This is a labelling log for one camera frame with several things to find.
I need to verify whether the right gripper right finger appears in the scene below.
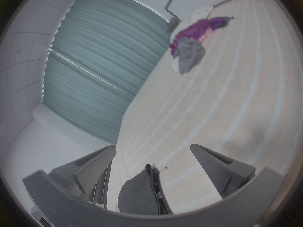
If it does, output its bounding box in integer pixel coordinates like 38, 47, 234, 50
190, 144, 256, 196

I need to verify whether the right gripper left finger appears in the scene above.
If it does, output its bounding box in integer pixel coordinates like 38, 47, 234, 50
48, 145, 117, 199

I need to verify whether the black T-shirt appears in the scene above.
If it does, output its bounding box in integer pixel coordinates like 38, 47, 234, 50
118, 164, 174, 215

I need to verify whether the bed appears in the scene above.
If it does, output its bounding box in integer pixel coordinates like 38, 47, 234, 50
104, 0, 302, 213

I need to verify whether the black chest of drawers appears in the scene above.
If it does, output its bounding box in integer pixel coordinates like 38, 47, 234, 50
87, 161, 112, 209

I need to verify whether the blue-green curtain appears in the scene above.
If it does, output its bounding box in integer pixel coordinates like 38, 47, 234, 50
50, 0, 171, 99
42, 52, 136, 144

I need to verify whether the white garment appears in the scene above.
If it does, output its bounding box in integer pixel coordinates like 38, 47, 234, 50
172, 55, 182, 73

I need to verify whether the grey garment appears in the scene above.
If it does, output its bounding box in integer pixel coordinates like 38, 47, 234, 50
177, 38, 205, 74

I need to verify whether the pink garment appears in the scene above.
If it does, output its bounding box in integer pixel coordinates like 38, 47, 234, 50
198, 30, 213, 42

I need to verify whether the purple satin garment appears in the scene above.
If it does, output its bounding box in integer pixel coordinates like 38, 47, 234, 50
169, 16, 235, 55

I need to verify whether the white printed pillow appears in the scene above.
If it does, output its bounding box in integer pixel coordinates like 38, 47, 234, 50
170, 5, 215, 41

